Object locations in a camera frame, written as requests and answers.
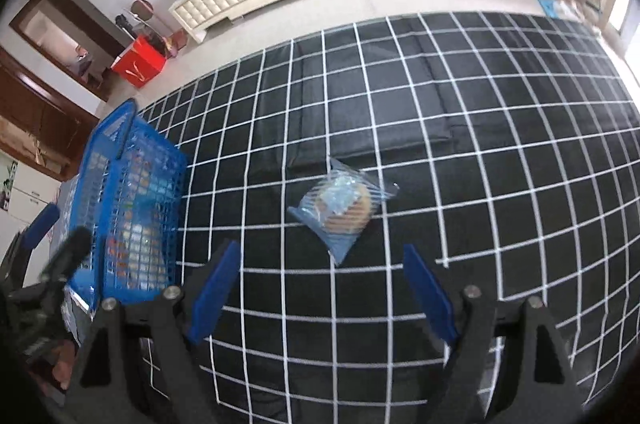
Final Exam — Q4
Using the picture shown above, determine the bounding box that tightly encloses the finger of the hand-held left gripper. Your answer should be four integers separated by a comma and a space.
40, 227, 93, 285
0, 203, 61, 277

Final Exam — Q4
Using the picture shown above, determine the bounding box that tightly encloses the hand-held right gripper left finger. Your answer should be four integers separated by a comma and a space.
62, 240, 242, 424

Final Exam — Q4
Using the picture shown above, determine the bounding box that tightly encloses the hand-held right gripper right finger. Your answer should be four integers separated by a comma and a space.
402, 244, 586, 424

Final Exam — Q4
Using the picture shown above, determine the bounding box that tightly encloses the blue plastic basket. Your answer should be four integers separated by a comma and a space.
67, 98, 190, 310

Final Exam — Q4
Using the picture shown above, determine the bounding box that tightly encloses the clear blue cookie packet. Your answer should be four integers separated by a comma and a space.
287, 157, 401, 267

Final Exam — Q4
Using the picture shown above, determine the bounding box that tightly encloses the white cabinet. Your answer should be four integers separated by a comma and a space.
0, 149, 61, 230

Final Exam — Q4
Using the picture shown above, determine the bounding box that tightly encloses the dark wooden door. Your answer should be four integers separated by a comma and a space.
0, 47, 101, 180

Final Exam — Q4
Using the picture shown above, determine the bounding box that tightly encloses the black checked tablecloth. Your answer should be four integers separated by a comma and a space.
135, 10, 640, 424

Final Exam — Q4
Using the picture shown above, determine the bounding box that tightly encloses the red gift bag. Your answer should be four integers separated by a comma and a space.
111, 35, 167, 88

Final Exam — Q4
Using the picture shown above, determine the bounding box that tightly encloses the dark wooden door frame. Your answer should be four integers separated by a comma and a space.
10, 0, 126, 102

